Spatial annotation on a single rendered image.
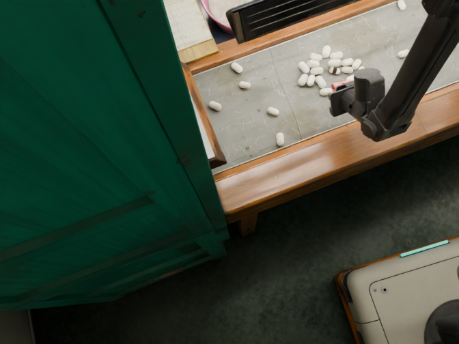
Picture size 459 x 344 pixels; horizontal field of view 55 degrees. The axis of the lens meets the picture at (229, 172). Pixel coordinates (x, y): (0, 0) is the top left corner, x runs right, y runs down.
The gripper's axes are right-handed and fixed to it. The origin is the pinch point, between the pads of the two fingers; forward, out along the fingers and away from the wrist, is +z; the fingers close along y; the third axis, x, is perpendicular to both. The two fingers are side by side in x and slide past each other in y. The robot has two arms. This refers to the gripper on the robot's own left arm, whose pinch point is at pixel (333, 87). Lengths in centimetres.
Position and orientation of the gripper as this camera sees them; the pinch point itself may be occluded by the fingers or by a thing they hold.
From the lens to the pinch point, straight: 121.1
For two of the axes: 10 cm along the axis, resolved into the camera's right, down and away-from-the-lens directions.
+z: -2.6, -5.1, 8.2
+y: -9.3, 3.5, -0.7
